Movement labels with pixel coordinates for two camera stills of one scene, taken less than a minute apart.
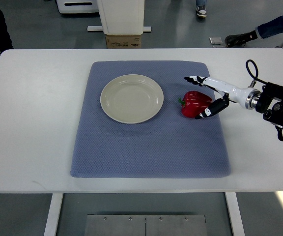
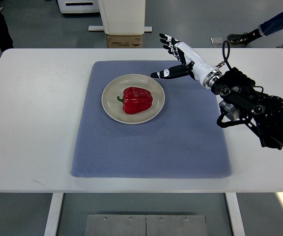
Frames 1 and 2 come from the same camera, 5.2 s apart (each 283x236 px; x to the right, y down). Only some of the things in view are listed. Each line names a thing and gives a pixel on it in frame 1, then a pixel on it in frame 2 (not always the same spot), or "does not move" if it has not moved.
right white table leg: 235,214 does not move
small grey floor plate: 215,40 does not move
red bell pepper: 193,103 → 136,100
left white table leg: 50,229 does not move
